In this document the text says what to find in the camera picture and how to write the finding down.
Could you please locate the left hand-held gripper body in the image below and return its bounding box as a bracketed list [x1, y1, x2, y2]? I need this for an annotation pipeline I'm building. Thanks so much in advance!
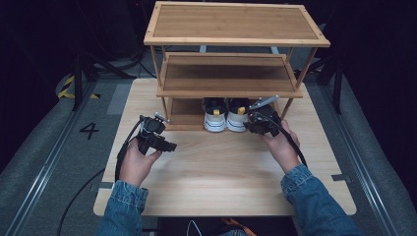
[136, 112, 170, 155]

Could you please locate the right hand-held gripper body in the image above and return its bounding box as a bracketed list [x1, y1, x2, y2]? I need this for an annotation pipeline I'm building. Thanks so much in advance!
[249, 94, 282, 137]

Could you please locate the white and navy sneaker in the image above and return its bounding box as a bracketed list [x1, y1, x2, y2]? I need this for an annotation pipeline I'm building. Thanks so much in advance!
[202, 97, 229, 134]
[226, 97, 253, 134]

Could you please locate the wooden shoe rack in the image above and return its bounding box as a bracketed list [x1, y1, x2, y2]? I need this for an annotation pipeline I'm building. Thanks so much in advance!
[143, 0, 331, 133]

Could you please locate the person's right hand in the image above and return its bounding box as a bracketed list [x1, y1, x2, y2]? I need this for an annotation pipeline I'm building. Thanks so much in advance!
[260, 119, 301, 174]

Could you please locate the person's left hand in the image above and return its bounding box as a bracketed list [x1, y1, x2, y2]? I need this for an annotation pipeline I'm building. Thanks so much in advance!
[118, 138, 162, 188]

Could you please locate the black metal stand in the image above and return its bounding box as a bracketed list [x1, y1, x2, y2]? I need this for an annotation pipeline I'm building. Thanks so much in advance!
[70, 48, 136, 112]
[314, 55, 345, 116]

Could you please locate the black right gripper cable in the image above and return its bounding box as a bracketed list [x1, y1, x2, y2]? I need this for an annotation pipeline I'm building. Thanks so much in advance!
[254, 111, 309, 169]

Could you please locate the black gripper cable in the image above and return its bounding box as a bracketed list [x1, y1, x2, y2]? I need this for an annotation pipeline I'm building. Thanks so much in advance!
[254, 111, 309, 169]
[57, 116, 146, 236]

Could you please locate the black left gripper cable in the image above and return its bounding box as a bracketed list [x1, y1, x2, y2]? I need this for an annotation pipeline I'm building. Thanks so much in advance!
[57, 116, 146, 236]

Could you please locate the thin white cable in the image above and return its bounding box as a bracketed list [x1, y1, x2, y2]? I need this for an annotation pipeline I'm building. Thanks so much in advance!
[186, 218, 205, 236]

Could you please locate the orange strap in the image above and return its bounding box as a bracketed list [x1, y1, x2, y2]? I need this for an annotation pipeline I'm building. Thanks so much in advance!
[222, 216, 259, 236]

